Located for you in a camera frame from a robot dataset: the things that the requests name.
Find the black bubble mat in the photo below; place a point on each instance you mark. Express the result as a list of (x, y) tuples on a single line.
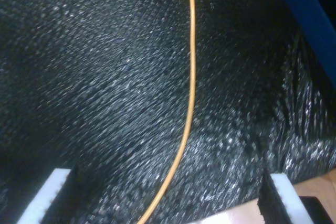
[(78, 77)]

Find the blue metal box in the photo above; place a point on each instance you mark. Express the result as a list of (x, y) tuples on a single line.
[(309, 11)]

